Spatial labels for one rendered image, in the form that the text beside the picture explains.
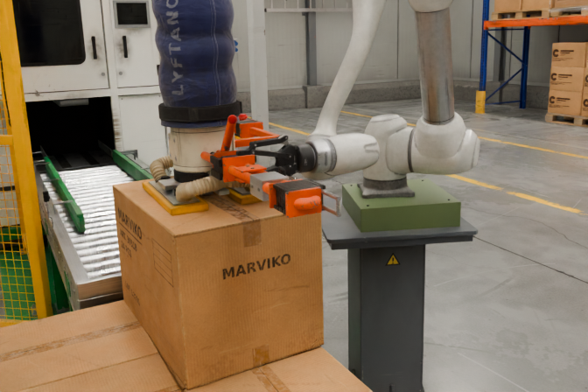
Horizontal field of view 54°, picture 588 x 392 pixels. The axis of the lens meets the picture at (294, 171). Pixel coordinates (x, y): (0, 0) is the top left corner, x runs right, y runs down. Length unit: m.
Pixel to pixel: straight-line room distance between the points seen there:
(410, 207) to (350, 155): 0.48
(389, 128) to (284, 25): 9.98
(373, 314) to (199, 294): 0.88
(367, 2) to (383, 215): 0.68
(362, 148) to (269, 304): 0.47
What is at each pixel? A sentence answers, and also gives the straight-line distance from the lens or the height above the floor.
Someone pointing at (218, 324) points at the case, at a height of 0.70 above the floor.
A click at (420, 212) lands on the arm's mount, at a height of 0.81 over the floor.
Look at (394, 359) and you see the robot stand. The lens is 2.24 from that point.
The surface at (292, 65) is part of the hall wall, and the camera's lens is 11.96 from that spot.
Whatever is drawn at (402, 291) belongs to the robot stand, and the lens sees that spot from 2.13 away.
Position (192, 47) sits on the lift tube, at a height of 1.36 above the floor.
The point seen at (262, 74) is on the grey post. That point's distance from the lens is 5.22.
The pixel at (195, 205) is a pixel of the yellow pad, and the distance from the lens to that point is 1.52.
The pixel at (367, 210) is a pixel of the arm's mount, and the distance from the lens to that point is 1.90.
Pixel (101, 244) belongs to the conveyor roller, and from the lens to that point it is 2.64.
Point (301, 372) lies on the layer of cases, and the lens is 1.56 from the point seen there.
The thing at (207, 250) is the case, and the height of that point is 0.89.
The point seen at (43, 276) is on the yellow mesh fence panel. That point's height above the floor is 0.37.
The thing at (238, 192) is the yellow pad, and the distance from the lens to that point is 1.61.
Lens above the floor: 1.37
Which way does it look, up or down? 13 degrees down
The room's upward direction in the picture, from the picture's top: 2 degrees counter-clockwise
